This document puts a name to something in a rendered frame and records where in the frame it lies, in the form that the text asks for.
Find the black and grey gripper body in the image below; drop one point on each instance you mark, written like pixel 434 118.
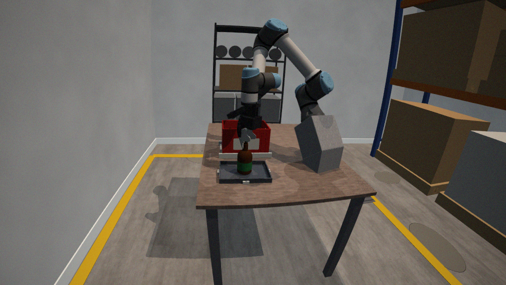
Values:
pixel 249 118

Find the red crate with dividers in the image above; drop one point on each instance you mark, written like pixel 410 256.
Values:
pixel 231 142

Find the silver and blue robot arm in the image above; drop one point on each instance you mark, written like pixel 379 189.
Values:
pixel 255 82

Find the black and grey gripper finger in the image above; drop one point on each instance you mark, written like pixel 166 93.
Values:
pixel 242 134
pixel 250 134

